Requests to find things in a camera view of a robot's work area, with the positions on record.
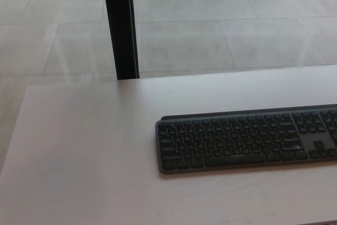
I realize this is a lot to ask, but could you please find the black window frame post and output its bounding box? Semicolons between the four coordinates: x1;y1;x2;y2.
101;0;140;81

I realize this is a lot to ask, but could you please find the black wireless keyboard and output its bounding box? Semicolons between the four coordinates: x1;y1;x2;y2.
155;104;337;175

